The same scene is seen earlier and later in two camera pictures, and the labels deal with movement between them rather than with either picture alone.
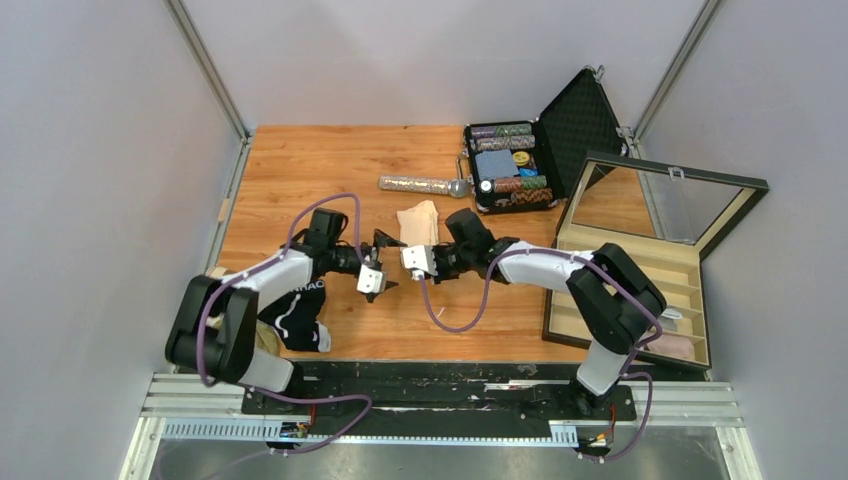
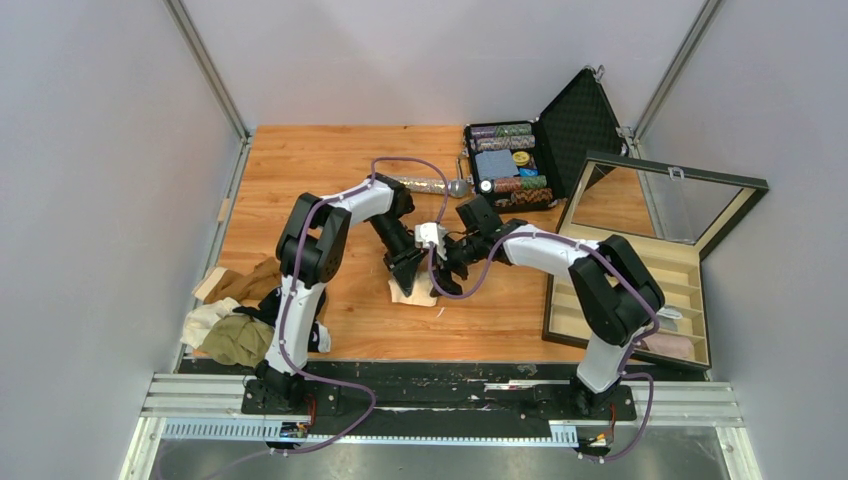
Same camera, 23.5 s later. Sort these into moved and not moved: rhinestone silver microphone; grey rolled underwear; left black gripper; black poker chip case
Moved: left black gripper
Not moved: black poker chip case; grey rolled underwear; rhinestone silver microphone
